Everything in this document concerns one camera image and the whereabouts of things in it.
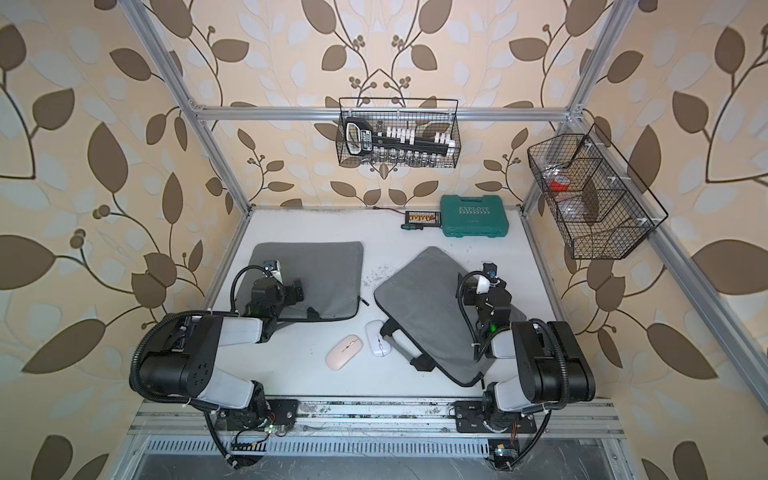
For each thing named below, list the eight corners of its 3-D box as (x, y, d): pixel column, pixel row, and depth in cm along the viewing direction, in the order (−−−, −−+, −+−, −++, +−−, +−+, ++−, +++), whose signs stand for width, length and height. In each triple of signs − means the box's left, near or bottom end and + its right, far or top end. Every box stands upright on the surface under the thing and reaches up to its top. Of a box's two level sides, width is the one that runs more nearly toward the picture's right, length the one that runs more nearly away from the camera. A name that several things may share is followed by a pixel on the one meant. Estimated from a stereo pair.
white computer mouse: (373, 360, 85) (372, 358, 83) (363, 325, 91) (362, 322, 90) (392, 354, 86) (392, 351, 84) (381, 320, 93) (381, 317, 91)
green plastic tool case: (443, 239, 114) (445, 229, 109) (438, 204, 126) (440, 194, 122) (508, 239, 114) (512, 229, 109) (497, 204, 126) (500, 194, 122)
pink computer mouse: (322, 361, 85) (320, 359, 84) (351, 332, 91) (350, 329, 89) (336, 375, 83) (334, 373, 81) (365, 344, 89) (364, 342, 87)
